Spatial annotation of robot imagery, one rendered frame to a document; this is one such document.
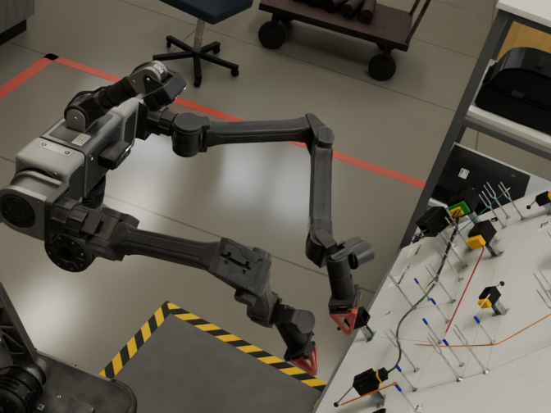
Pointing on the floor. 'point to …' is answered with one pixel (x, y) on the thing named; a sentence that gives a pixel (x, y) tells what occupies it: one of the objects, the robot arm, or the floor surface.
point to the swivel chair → (208, 8)
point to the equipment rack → (511, 11)
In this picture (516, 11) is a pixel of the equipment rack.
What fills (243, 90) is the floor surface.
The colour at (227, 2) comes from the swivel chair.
